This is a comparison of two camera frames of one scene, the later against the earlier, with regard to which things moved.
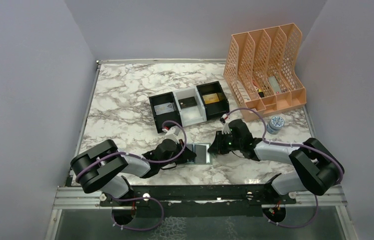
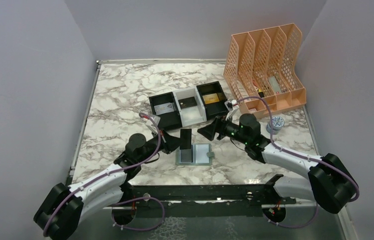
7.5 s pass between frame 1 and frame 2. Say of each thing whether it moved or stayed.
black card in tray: stayed
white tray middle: stayed
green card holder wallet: stayed
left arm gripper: moved
